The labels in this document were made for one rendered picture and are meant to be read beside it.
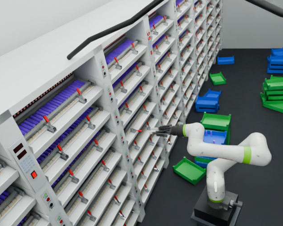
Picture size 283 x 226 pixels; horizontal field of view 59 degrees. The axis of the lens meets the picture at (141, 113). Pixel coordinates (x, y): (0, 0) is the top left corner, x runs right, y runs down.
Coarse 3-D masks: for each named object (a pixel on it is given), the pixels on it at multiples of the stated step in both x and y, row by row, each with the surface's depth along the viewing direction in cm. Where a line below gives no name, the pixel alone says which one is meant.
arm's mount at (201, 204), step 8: (200, 200) 201; (200, 208) 195; (208, 208) 194; (232, 208) 190; (200, 216) 197; (208, 216) 191; (216, 216) 187; (224, 216) 185; (232, 216) 196; (216, 224) 192; (224, 224) 186
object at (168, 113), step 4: (176, 96) 307; (180, 96) 307; (172, 100) 302; (176, 100) 303; (180, 100) 310; (172, 104) 296; (176, 104) 295; (168, 108) 291; (172, 108) 292; (164, 112) 280; (168, 112) 285; (172, 112) 286; (164, 116) 276; (168, 116) 280; (164, 120) 274; (168, 120) 275; (164, 124) 269
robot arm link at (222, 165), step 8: (248, 136) 180; (256, 136) 175; (264, 136) 176; (240, 144) 184; (248, 144) 177; (216, 160) 197; (224, 160) 191; (208, 168) 198; (216, 168) 193; (224, 168) 192
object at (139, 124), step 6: (150, 102) 237; (156, 102) 236; (144, 108) 229; (150, 108) 231; (144, 114) 223; (138, 120) 216; (144, 120) 218; (132, 126) 210; (138, 126) 211; (132, 132) 205; (126, 138) 199; (132, 138) 200
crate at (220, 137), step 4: (204, 132) 275; (208, 132) 273; (212, 132) 270; (216, 132) 268; (220, 132) 266; (224, 132) 264; (204, 136) 272; (208, 136) 271; (212, 136) 270; (216, 136) 269; (220, 136) 268; (224, 136) 265; (204, 140) 267; (208, 140) 266; (212, 140) 265; (216, 140) 264; (220, 140) 263; (224, 140) 254; (224, 144) 256
